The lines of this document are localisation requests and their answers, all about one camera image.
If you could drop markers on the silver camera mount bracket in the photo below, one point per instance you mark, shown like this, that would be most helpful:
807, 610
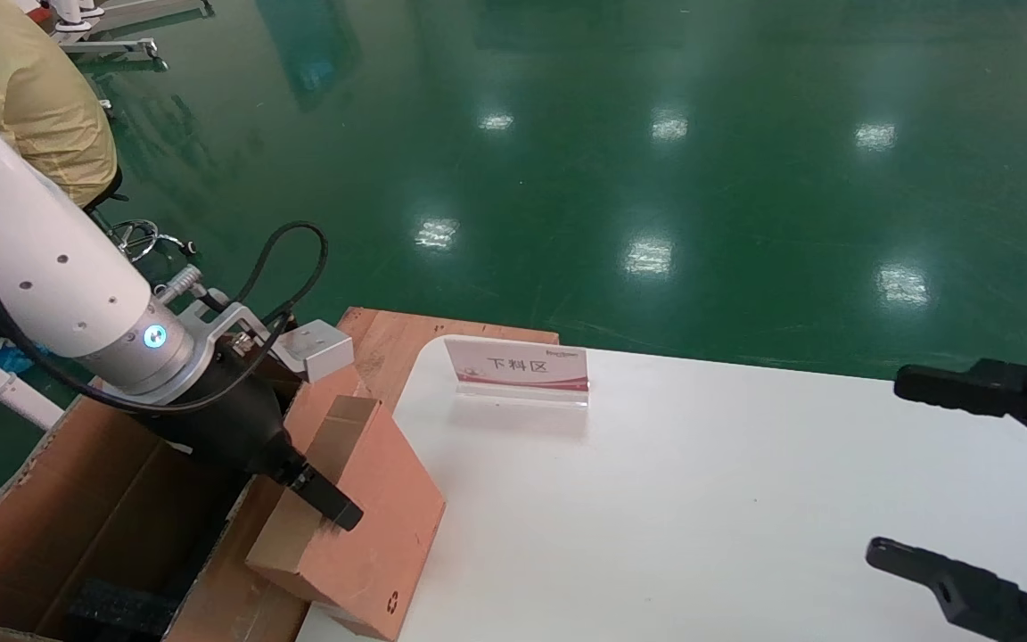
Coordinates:
228, 321

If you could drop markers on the acrylic sign with red print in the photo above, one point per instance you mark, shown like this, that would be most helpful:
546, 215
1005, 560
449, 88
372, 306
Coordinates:
513, 366

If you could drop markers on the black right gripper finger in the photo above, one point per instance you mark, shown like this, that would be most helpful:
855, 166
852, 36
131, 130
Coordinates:
950, 584
950, 388

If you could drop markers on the blue shoe cover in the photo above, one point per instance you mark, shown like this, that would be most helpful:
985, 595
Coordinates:
12, 358

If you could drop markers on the person in yellow coat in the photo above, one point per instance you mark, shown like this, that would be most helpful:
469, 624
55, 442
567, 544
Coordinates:
41, 107

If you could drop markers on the small cardboard box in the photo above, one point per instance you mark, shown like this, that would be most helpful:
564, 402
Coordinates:
380, 526

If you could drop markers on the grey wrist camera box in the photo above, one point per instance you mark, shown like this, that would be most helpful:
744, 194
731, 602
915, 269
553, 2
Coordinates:
317, 349

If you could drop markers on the stool with chrome base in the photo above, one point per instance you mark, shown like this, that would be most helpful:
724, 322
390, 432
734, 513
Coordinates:
135, 234

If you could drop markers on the grey metal floor frame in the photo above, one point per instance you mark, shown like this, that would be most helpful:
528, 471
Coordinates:
112, 49

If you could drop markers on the black foam block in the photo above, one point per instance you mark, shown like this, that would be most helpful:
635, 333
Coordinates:
121, 611

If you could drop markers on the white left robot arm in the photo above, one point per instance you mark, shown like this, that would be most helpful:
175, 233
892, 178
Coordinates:
32, 250

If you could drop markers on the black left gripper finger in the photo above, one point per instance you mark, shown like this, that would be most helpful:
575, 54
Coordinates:
331, 504

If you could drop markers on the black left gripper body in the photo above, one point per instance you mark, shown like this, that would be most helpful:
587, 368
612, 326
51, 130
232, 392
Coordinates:
228, 419

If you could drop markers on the large cardboard box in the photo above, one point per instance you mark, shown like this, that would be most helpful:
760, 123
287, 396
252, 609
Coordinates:
77, 517

